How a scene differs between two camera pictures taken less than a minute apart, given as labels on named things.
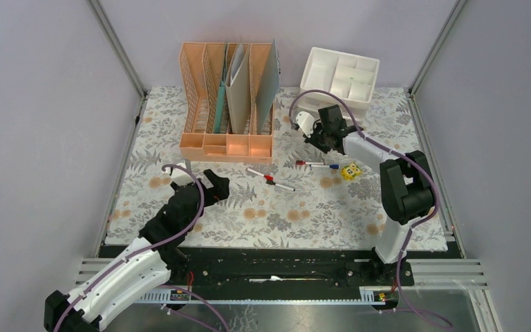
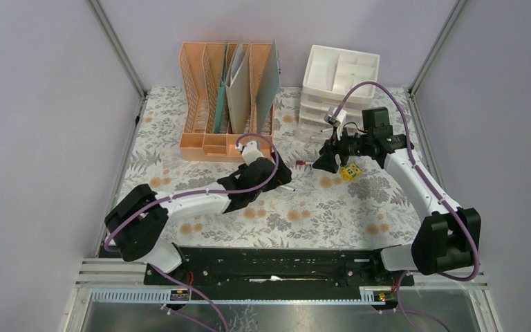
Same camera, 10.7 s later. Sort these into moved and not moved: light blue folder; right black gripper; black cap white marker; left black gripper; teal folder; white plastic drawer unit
Moved: right black gripper; left black gripper
Not moved: black cap white marker; white plastic drawer unit; light blue folder; teal folder
